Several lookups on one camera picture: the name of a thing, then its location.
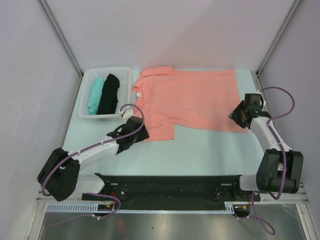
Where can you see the rolled black t shirt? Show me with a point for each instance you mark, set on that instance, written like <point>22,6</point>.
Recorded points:
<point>109,98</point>

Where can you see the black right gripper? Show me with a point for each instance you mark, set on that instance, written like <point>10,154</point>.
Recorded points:
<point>235,115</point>

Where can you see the aluminium corner post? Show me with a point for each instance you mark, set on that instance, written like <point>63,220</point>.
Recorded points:
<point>293,10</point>
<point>51,19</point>

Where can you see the white plastic basket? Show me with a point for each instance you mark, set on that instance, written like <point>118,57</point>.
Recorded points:
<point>124,75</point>

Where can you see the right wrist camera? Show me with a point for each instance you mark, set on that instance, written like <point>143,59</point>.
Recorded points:
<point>253,102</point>

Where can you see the rolled teal t shirt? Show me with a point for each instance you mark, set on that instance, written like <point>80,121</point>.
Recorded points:
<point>95,95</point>

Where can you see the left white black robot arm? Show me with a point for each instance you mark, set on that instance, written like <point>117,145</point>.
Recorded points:
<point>59,176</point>

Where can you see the right aluminium corner post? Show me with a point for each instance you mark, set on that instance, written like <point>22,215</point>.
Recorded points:
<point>293,10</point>

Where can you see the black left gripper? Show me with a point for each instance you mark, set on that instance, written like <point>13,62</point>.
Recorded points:
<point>143,134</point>

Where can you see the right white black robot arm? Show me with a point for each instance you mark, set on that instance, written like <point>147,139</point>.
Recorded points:
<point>280,169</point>

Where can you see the white slotted cable duct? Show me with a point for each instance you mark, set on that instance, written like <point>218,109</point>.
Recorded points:
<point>101,208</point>

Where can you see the left aluminium corner post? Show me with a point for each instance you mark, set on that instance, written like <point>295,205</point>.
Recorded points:
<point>51,19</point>

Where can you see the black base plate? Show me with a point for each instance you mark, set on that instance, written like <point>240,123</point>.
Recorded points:
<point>171,192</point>

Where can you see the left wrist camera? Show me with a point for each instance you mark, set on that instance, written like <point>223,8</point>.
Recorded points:
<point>127,114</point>

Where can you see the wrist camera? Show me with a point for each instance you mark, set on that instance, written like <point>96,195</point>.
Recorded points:
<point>253,102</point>
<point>127,114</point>

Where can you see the salmon pink polo shirt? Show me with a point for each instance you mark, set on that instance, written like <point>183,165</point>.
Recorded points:
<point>195,99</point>

